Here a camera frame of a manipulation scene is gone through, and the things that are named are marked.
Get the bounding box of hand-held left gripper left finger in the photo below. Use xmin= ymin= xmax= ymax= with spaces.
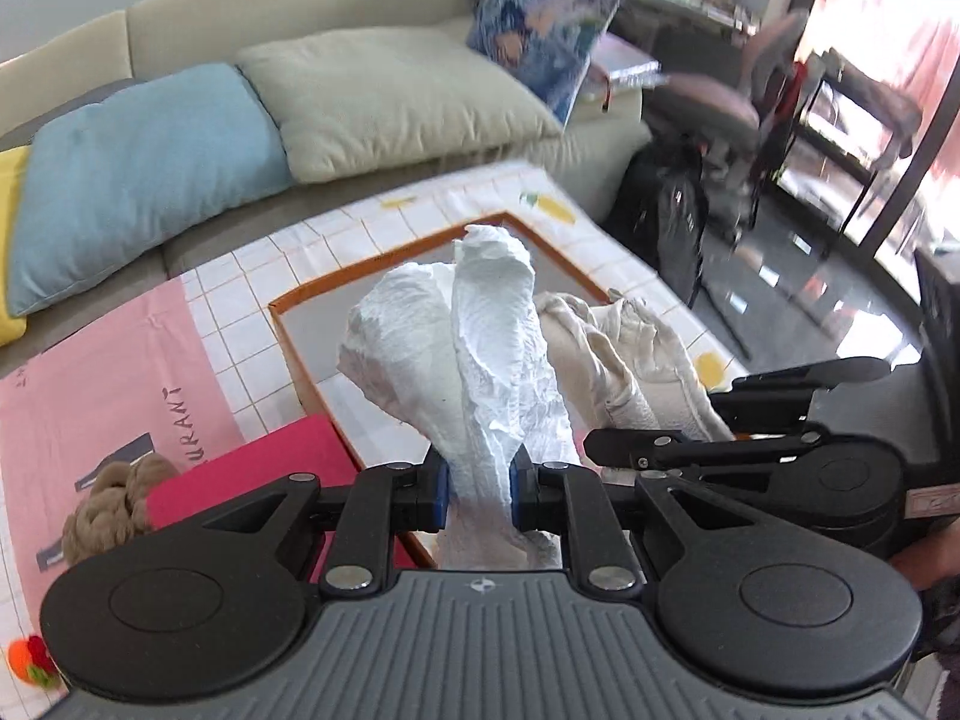
xmin=199 ymin=450 xmax=452 ymax=595

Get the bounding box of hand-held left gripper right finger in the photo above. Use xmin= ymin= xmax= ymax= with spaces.
xmin=508 ymin=446 xmax=758 ymax=595

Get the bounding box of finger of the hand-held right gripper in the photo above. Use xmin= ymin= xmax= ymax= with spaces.
xmin=709 ymin=356 xmax=893 ymax=436
xmin=583 ymin=426 xmax=826 ymax=472

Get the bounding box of beige cloth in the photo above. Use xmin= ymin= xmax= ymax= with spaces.
xmin=534 ymin=291 xmax=737 ymax=445

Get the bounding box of white paper towel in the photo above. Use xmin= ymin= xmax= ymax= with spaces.
xmin=337 ymin=223 xmax=582 ymax=571

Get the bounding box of orange cardboard box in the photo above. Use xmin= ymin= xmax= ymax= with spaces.
xmin=268 ymin=211 xmax=623 ymax=569

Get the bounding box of brown knotted rope plush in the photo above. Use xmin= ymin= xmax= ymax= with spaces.
xmin=62 ymin=452 xmax=181 ymax=567

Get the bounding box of orange knitted toy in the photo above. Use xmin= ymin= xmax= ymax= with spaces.
xmin=6 ymin=634 xmax=65 ymax=691

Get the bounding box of person's right hand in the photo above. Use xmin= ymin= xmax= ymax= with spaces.
xmin=889 ymin=532 xmax=960 ymax=593

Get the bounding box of red lidded storage box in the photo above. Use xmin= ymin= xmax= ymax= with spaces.
xmin=145 ymin=416 xmax=421 ymax=593

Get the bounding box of black backpack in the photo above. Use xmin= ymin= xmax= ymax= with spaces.
xmin=602 ymin=142 xmax=712 ymax=310

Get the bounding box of pink office chair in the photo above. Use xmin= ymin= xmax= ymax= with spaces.
xmin=641 ymin=10 xmax=815 ymax=248

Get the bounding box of stack of papers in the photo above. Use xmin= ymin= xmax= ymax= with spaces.
xmin=591 ymin=37 xmax=672 ymax=102

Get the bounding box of glass balcony door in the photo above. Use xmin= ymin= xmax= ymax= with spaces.
xmin=780 ymin=0 xmax=960 ymax=263

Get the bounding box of checkered pink printed tablecloth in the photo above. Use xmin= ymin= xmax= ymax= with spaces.
xmin=0 ymin=160 xmax=758 ymax=720

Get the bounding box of pale grey-green pillow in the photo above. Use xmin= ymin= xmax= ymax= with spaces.
xmin=234 ymin=26 xmax=563 ymax=185

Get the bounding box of blue printed pillow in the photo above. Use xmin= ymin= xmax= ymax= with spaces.
xmin=465 ymin=0 xmax=623 ymax=127

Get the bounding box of yellow pillow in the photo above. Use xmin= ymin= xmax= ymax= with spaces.
xmin=0 ymin=146 xmax=32 ymax=347

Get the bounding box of beige sofa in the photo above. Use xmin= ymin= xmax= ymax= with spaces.
xmin=0 ymin=0 xmax=653 ymax=383

